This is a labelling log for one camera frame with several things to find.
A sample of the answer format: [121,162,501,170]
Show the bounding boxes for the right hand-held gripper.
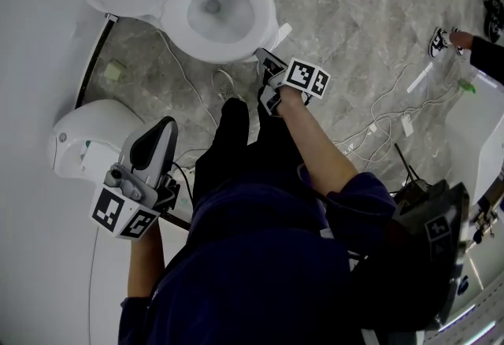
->
[255,46,331,116]

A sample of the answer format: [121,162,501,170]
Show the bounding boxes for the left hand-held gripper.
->
[91,116,182,241]

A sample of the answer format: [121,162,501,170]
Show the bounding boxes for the white toilet seat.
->
[161,0,277,64]

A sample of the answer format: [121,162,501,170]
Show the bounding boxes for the person's right forearm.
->
[275,87,361,197]

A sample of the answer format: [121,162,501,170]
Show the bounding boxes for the person's left forearm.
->
[127,219,165,299]

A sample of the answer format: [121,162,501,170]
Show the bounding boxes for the white oval toilet with knob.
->
[49,98,149,181]

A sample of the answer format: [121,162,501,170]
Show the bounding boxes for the white toilet bowl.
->
[157,0,279,64]

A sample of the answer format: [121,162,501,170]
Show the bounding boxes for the person's left shoe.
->
[211,68,238,102]

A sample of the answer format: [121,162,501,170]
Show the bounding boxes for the person's black trousers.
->
[191,97,304,205]

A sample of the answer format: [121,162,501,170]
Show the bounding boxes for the pale green floor pad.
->
[104,61,128,82]

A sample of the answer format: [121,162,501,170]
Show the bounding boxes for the white power adapter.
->
[400,114,415,138]

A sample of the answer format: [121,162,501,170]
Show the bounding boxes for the black stool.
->
[393,142,432,202]

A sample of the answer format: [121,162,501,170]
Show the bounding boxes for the person's navy shirt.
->
[117,172,398,345]

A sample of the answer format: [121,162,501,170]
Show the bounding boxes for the white floor cable bundle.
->
[334,59,468,173]

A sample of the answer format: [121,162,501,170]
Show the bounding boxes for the thin grey gripper cable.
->
[88,228,100,345]

